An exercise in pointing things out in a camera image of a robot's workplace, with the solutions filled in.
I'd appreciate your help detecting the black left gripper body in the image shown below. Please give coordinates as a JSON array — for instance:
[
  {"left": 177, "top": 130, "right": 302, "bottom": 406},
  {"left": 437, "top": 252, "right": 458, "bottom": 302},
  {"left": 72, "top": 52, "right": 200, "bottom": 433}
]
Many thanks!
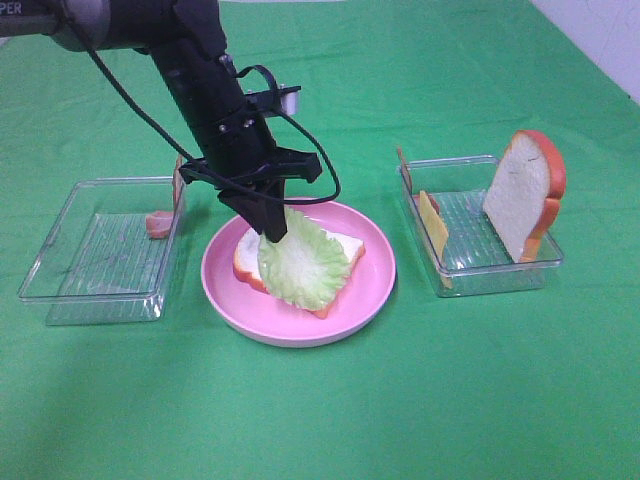
[{"left": 179, "top": 107, "right": 322, "bottom": 190}]

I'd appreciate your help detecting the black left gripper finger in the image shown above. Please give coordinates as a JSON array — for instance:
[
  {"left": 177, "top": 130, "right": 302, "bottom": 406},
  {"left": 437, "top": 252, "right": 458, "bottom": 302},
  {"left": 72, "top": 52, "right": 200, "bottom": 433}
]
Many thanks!
[{"left": 218, "top": 179, "right": 287, "bottom": 243}]

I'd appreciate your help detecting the toy bread slice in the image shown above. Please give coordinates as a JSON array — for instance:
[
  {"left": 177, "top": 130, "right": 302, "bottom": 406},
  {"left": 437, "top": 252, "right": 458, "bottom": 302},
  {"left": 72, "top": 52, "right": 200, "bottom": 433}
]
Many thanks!
[
  {"left": 233, "top": 229, "right": 365, "bottom": 318},
  {"left": 483, "top": 130, "right": 567, "bottom": 263}
]

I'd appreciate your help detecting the green lettuce leaf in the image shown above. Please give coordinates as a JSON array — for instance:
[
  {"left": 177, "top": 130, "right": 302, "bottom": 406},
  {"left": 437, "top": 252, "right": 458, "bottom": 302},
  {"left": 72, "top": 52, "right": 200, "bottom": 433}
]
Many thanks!
[{"left": 257, "top": 207, "right": 351, "bottom": 311}]

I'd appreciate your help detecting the toy bacon strip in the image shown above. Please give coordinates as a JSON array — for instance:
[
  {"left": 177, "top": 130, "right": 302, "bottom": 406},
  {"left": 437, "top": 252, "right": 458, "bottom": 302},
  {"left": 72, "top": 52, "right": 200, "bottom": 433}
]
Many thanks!
[
  {"left": 145, "top": 154, "right": 184, "bottom": 239},
  {"left": 396, "top": 146, "right": 440, "bottom": 214}
]

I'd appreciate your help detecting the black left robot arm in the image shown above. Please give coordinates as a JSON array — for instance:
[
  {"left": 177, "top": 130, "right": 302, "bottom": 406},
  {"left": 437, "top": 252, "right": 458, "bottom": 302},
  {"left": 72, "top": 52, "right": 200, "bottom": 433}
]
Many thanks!
[{"left": 1, "top": 1, "right": 322, "bottom": 242}]

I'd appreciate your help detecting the pink round plate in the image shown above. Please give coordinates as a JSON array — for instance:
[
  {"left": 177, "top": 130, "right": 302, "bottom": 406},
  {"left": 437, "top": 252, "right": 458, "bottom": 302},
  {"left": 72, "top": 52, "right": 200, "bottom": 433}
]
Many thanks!
[{"left": 201, "top": 201, "right": 396, "bottom": 348}]

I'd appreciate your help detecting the left clear plastic tray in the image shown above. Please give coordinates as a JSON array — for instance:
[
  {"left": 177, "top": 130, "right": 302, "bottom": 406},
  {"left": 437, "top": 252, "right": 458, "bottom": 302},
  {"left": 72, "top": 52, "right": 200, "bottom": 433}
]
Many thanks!
[{"left": 18, "top": 176, "right": 185, "bottom": 325}]

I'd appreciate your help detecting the clear plastic tray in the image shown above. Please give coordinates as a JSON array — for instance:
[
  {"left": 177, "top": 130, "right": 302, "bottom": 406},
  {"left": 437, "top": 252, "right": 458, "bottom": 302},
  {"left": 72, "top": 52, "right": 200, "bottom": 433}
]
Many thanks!
[
  {"left": 397, "top": 155, "right": 563, "bottom": 297},
  {"left": 18, "top": 176, "right": 185, "bottom": 325}
]

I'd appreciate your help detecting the yellow toy cheese slice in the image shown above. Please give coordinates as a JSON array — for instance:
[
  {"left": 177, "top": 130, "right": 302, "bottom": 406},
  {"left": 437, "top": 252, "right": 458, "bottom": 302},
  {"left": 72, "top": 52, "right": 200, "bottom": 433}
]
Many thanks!
[{"left": 418, "top": 190, "right": 453, "bottom": 289}]

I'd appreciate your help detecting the right clear plastic tray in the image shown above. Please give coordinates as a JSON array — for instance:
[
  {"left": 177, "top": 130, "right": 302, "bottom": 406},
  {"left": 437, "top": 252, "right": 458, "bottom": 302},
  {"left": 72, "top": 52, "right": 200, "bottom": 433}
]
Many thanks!
[{"left": 397, "top": 155, "right": 563, "bottom": 297}]

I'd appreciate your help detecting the green tablecloth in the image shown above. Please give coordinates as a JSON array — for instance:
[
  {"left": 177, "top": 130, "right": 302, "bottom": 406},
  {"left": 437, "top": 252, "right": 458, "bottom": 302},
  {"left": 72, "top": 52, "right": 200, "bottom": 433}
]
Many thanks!
[{"left": 1, "top": 1, "right": 639, "bottom": 479}]

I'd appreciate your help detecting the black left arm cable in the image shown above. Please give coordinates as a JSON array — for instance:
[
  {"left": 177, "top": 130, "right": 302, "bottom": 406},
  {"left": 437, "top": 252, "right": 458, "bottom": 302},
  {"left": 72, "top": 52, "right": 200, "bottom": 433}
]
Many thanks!
[{"left": 62, "top": 0, "right": 343, "bottom": 205}]

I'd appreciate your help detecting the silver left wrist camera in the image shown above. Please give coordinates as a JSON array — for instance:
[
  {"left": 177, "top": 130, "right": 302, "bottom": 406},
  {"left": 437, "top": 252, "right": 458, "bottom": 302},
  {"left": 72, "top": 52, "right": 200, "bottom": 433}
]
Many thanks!
[{"left": 245, "top": 84, "right": 301, "bottom": 117}]

